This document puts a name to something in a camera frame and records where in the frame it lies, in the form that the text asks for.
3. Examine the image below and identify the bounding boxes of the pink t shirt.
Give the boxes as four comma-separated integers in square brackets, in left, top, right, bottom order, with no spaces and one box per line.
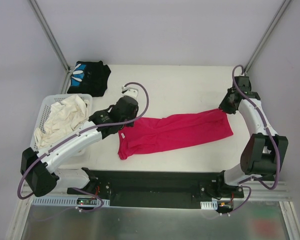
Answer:
[118,109,234,160]

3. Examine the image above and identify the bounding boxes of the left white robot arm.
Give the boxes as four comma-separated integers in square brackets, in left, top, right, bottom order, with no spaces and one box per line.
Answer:
[17,95,139,200]

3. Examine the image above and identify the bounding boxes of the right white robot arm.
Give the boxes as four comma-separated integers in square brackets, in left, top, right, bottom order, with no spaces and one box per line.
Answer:
[215,75,289,198]

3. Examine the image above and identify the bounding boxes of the black folded t shirt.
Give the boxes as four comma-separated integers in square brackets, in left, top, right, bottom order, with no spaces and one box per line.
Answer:
[67,61,111,97]

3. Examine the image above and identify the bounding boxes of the cream t shirt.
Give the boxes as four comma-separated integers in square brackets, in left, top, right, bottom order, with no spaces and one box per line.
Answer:
[33,94,92,154]

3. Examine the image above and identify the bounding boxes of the white plastic laundry basket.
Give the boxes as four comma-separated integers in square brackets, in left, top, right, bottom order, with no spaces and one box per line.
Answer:
[28,93,93,158]

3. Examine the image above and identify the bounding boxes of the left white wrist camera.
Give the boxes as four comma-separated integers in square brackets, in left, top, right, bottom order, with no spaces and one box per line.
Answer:
[121,86,139,100]

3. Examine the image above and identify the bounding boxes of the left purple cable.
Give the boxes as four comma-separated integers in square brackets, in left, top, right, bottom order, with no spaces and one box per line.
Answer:
[16,81,151,213]

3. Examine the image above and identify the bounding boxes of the left aluminium frame post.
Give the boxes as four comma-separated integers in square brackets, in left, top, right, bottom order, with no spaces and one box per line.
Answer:
[27,0,71,74]

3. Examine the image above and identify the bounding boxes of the aluminium frame post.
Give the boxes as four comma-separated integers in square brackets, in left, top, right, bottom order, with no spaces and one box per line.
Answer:
[244,0,293,74]
[27,0,71,74]

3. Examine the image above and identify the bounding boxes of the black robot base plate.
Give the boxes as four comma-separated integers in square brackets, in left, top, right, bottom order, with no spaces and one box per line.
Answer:
[82,168,244,209]

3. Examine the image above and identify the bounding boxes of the right white cable duct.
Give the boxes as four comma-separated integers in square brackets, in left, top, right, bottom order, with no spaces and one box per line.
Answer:
[200,200,218,211]

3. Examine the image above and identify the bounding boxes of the white cable duct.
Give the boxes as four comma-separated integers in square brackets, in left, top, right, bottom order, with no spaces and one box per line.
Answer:
[32,196,102,208]
[200,200,218,211]

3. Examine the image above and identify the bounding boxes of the left white cable duct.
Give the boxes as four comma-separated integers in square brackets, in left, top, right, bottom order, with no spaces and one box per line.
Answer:
[32,196,102,208]

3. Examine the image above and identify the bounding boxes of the right aluminium frame post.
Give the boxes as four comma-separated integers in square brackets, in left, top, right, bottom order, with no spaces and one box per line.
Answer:
[244,0,293,74]

